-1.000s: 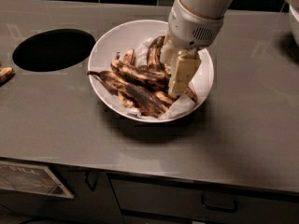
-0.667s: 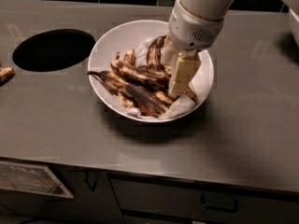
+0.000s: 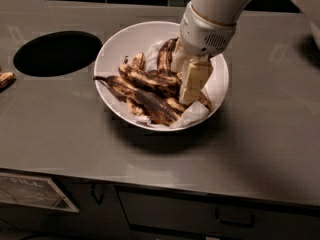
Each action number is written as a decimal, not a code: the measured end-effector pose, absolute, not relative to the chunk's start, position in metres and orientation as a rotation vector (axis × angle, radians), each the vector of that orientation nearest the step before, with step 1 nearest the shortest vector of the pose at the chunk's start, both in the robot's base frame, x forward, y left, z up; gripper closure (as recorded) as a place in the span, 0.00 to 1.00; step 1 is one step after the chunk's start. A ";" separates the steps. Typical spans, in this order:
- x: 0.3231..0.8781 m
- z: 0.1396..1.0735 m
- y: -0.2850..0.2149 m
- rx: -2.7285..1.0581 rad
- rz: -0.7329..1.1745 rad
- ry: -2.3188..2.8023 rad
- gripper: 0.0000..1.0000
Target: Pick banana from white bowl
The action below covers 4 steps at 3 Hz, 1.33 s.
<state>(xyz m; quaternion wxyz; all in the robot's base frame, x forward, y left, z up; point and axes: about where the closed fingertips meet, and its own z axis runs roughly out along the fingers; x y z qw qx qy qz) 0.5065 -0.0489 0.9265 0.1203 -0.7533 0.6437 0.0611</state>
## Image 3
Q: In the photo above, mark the white ceramic bowl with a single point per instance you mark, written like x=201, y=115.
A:
x=139, y=38

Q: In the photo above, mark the spotted banana across top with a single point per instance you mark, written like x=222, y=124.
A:
x=165, y=86

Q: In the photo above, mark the black drawer handle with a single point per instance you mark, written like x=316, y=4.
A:
x=234, y=217

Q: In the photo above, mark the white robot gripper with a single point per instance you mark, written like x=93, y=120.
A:
x=201, y=35

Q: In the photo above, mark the framed sign on cabinet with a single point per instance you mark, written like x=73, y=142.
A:
x=34, y=191

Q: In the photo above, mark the grey cabinet drawer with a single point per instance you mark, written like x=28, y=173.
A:
x=195, y=214

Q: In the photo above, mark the small banana at left back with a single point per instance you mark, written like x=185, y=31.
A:
x=139, y=61

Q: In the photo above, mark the black cabinet door handle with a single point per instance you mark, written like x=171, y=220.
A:
x=97, y=192

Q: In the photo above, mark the round black counter hole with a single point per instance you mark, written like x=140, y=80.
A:
x=57, y=53

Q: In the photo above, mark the dark long front banana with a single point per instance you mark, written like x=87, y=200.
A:
x=158, y=110

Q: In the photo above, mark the banana at left edge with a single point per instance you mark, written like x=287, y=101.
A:
x=6, y=79

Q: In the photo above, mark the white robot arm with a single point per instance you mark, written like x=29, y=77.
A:
x=227, y=12

